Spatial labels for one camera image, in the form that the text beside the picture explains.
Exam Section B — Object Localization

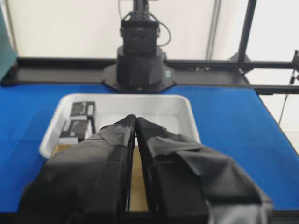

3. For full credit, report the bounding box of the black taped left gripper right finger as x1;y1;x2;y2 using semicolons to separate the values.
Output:
136;117;273;224

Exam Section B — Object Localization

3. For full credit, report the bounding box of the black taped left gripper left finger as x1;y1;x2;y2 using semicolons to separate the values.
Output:
15;114;136;224

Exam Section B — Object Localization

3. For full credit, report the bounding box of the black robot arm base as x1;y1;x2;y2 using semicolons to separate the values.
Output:
102;0;176;94

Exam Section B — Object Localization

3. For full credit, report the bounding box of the brown cardboard box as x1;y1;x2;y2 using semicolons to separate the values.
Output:
51;144;150;212

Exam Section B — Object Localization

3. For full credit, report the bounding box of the black box in tray near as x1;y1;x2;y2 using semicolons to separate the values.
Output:
58;120;92;145

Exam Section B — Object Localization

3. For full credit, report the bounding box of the black box in tray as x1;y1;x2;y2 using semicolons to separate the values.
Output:
70;101;96;121
58;120;92;145

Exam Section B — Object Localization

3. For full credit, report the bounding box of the black box in tray far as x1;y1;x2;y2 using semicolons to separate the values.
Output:
70;101;96;121

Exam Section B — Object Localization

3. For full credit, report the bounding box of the white plastic tray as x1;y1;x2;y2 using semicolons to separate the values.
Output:
39;94;200;159

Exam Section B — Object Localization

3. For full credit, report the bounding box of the blue table mat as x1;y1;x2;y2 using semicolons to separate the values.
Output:
0;84;299;212

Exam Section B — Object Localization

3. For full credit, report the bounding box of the black metal frame rail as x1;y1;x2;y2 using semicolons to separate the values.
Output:
0;58;299;95

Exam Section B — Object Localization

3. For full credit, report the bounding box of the black vertical frame post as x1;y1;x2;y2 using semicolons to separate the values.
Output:
230;0;257;63

